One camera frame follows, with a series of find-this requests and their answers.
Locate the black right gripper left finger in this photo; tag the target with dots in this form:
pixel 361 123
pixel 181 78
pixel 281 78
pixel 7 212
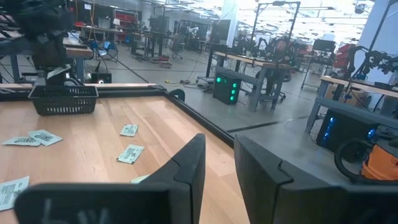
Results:
pixel 124 205

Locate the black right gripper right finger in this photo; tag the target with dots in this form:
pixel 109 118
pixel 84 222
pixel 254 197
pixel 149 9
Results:
pixel 295 202

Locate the black background robot arm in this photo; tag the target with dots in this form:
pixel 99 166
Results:
pixel 377 59

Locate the red storage bins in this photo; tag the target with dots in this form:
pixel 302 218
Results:
pixel 342 56

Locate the wooden workbench with clutter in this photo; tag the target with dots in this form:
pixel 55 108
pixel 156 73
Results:
pixel 77 51

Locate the black plastic mesh basket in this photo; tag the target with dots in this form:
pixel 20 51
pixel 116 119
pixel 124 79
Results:
pixel 62 102

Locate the black box on floor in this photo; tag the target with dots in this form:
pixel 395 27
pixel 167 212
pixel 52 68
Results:
pixel 100 77

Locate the red storage shelf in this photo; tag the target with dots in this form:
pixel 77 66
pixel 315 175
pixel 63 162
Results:
pixel 126 18

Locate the blue-lit computer tower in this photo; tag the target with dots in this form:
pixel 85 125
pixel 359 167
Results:
pixel 345 130

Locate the orange shop vacuum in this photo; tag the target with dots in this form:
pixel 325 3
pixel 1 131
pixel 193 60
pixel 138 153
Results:
pixel 382 163

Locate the wooden workbench grey shelf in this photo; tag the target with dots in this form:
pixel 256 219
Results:
pixel 342 104

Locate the black office chair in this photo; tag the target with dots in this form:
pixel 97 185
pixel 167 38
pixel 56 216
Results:
pixel 178 46

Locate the green-lit computer tower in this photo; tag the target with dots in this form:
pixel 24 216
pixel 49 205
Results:
pixel 222 93

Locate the person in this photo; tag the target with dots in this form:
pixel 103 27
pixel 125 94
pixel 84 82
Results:
pixel 280 54

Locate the wooden workbench grey legs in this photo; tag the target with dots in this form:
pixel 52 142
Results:
pixel 242 58

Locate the black monitor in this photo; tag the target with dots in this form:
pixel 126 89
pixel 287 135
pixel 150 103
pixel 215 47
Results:
pixel 323 45

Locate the black screen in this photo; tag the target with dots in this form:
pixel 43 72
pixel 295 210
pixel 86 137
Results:
pixel 220 31

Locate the black aluminium table frame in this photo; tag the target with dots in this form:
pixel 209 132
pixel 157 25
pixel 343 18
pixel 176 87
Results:
pixel 199 119

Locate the black gantry frame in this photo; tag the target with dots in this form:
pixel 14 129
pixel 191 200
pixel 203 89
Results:
pixel 278 3

